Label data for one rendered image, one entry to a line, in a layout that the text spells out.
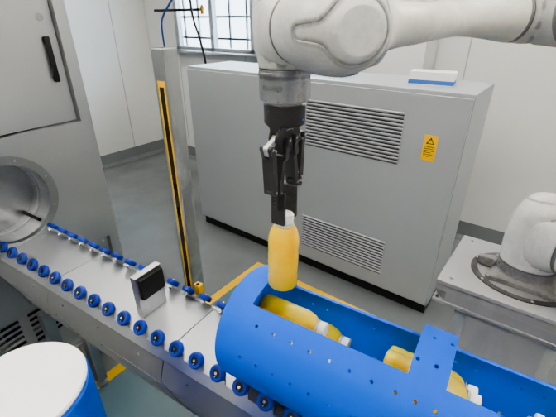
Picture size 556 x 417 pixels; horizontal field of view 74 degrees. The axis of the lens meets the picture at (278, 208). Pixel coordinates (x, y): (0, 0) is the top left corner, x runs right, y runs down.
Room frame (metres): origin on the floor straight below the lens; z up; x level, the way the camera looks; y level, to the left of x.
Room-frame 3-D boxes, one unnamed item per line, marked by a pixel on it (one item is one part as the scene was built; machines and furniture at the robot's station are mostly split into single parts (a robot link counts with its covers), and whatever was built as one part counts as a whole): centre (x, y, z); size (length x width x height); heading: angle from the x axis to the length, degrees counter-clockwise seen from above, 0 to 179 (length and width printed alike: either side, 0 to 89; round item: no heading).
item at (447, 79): (2.20, -0.88, 1.48); 0.24 x 0.12 x 0.08; 61
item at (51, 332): (1.24, 1.04, 0.31); 0.06 x 0.06 x 0.63; 58
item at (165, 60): (1.29, 0.37, 0.85); 0.06 x 0.06 x 1.70; 58
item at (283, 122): (0.66, -0.01, 1.60); 0.08 x 0.07 x 0.09; 148
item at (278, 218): (0.64, 0.00, 1.45); 0.03 x 0.01 x 0.07; 58
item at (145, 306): (0.93, 0.41, 1.00); 0.10 x 0.04 x 0.15; 148
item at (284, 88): (0.66, -0.01, 1.68); 0.09 x 0.09 x 0.06
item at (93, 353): (1.36, 0.97, 0.31); 0.06 x 0.06 x 0.63; 58
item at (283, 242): (0.67, -0.01, 1.33); 0.07 x 0.07 x 0.17
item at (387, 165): (2.70, -0.27, 0.72); 2.15 x 0.54 x 1.45; 53
